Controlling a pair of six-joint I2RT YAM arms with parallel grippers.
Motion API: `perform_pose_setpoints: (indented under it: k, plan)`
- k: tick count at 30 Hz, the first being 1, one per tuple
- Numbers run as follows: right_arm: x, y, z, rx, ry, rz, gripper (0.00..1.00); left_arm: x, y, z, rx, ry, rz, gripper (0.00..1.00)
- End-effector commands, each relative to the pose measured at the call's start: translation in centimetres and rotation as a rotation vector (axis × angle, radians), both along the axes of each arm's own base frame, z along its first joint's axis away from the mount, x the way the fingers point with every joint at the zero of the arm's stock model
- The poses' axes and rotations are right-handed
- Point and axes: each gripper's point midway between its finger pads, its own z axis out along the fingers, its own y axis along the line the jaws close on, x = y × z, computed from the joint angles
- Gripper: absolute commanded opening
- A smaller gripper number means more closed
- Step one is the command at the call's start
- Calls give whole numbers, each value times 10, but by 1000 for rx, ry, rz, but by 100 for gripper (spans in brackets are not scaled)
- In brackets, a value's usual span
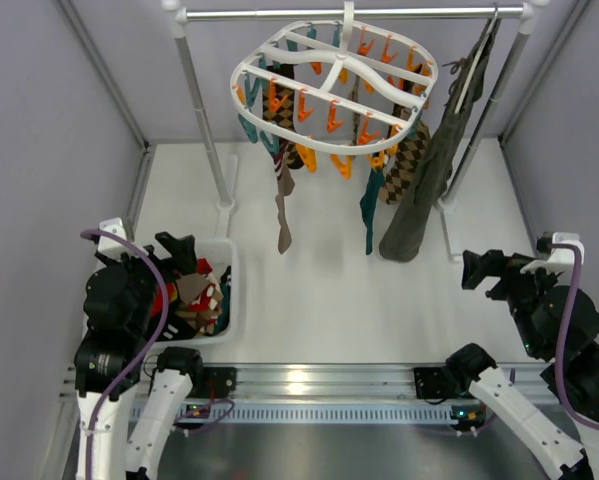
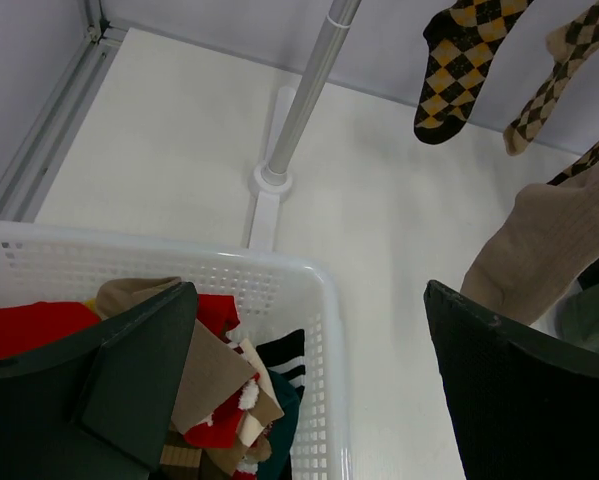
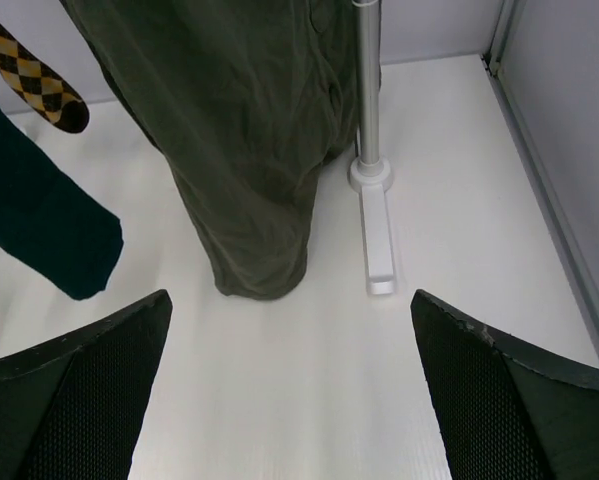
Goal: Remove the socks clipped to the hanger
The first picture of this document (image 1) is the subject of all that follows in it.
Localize teal green sock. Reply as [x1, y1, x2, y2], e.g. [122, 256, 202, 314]
[360, 168, 384, 255]

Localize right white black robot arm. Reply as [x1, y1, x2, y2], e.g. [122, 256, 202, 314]
[442, 233, 599, 479]

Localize white clothes rack frame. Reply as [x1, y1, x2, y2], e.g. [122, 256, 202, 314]
[160, 0, 550, 263]

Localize brown tan argyle sock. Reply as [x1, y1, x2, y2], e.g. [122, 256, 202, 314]
[379, 120, 431, 205]

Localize white plastic laundry basket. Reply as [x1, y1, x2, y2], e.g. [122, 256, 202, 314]
[81, 236, 243, 351]

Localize white trouser hanger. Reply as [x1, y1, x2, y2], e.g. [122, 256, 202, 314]
[454, 2, 499, 114]

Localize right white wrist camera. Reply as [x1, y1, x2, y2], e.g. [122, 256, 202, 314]
[520, 232, 585, 274]

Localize brown yellow argyle sock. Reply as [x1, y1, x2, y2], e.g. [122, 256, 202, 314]
[262, 63, 304, 170]

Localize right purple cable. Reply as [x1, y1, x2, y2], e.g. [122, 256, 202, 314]
[548, 240, 599, 429]

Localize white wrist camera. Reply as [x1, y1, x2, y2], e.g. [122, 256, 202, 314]
[97, 217, 129, 260]
[520, 232, 585, 274]

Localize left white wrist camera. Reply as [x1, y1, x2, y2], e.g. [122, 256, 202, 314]
[97, 217, 129, 260]

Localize olive green hanging trousers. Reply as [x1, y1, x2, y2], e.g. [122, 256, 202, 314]
[379, 20, 501, 263]

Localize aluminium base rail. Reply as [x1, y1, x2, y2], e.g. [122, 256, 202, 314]
[58, 362, 599, 426]

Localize beige plain sock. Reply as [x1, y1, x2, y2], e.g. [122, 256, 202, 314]
[274, 152, 295, 254]

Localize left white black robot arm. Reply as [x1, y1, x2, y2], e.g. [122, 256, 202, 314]
[74, 219, 203, 479]

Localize white round clip hanger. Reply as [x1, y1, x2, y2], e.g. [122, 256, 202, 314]
[230, 1, 439, 177]

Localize pile of socks in basket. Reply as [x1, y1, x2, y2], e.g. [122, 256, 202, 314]
[158, 258, 231, 342]

